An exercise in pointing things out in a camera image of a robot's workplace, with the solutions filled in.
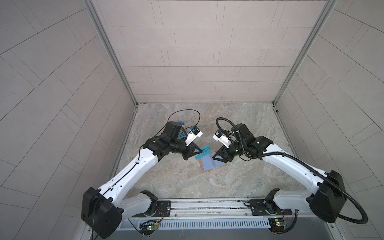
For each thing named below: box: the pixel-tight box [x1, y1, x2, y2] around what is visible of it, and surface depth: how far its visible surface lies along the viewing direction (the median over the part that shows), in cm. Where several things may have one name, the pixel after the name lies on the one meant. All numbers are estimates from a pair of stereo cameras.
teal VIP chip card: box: [194, 144, 212, 160], surface depth 71 cm
